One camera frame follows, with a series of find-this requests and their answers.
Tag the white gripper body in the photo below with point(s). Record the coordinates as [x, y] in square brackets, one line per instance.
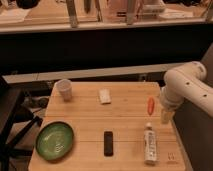
[167, 114]

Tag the white plastic bottle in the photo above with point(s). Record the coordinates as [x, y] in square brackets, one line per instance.
[150, 147]

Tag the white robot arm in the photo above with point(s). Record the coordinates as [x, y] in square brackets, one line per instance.
[185, 82]

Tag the green ceramic bowl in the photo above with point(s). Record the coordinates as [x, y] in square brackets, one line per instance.
[54, 140]

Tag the orange carrot toy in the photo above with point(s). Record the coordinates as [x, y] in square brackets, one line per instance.
[151, 104]

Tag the black rectangular remote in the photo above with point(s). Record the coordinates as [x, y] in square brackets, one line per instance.
[108, 143]

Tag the white paper cup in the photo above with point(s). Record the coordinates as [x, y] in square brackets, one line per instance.
[64, 88]

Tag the black chair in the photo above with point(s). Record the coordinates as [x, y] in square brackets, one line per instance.
[10, 104]

